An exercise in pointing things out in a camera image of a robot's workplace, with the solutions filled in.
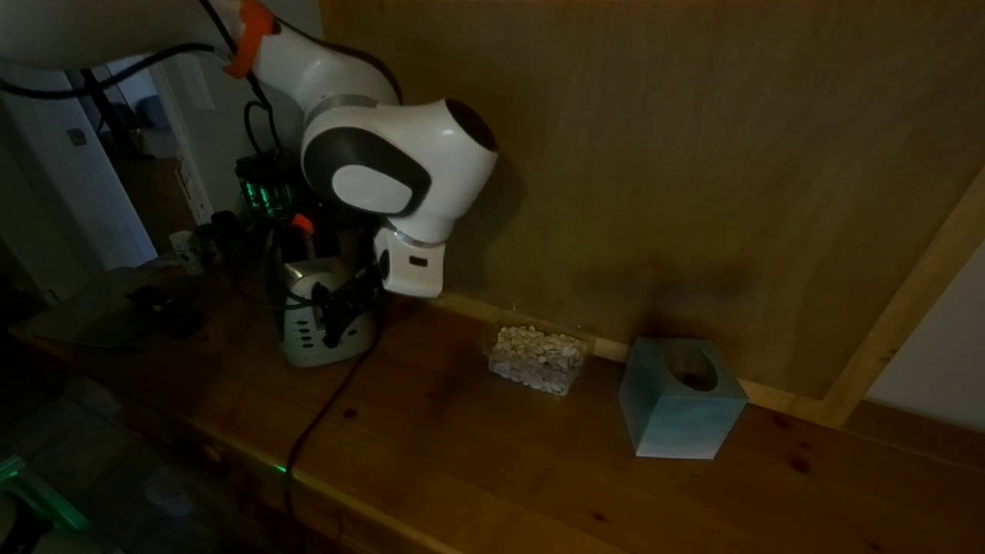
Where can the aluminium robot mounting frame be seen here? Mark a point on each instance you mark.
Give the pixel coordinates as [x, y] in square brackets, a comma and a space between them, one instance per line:
[34, 495]

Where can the speckled white sponge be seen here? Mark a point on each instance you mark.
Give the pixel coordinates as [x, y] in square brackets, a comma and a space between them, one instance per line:
[535, 359]

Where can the light blue tissue box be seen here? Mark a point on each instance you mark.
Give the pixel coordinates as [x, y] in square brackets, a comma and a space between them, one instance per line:
[679, 406]

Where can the tall wooden panel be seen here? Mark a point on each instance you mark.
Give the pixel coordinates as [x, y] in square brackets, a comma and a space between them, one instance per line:
[717, 165]

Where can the silver steel toaster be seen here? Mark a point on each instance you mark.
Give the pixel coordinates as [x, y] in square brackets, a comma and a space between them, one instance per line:
[307, 343]

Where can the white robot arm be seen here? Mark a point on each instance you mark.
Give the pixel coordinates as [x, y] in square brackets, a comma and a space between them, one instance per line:
[389, 154]

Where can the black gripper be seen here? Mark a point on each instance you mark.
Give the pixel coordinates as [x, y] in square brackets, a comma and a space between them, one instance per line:
[368, 282]

